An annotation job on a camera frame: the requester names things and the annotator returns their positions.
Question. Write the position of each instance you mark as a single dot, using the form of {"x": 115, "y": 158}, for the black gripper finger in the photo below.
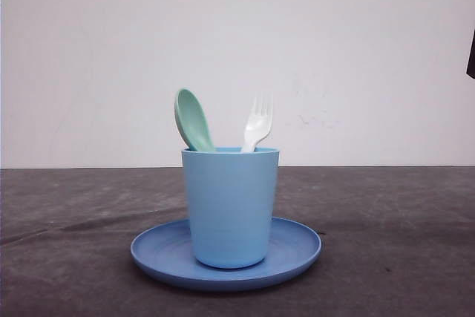
{"x": 471, "y": 60}

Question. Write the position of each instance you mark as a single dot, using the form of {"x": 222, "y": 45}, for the white plastic fork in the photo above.
{"x": 259, "y": 124}

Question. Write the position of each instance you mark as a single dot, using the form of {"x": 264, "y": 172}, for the light blue plastic cup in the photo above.
{"x": 230, "y": 197}

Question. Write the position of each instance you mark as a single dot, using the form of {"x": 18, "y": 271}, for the mint green plastic spoon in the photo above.
{"x": 191, "y": 122}

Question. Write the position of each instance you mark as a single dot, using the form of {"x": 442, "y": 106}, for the blue plastic plate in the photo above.
{"x": 164, "y": 253}

